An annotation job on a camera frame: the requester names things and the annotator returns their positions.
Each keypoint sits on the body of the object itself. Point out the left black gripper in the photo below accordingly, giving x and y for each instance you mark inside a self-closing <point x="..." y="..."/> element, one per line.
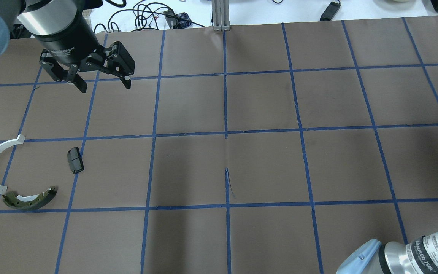
<point x="69" y="46"/>

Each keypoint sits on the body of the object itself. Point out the black brake pad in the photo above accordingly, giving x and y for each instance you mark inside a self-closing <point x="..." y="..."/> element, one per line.
<point x="75" y="161"/>

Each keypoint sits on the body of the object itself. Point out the aluminium frame post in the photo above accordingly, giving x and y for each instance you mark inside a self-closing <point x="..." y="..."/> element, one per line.
<point x="220" y="15"/>

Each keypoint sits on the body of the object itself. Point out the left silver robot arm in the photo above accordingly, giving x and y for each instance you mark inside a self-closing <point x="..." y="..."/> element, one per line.
<point x="41" y="17"/>

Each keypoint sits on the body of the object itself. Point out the black power adapter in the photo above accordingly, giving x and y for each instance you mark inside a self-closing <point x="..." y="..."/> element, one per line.
<point x="331" y="10"/>

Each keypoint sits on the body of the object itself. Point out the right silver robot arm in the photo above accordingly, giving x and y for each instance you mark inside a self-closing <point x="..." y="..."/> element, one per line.
<point x="418" y="257"/>

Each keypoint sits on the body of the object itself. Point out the green brake shoe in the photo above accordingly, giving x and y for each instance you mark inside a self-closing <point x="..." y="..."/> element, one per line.
<point x="27" y="203"/>

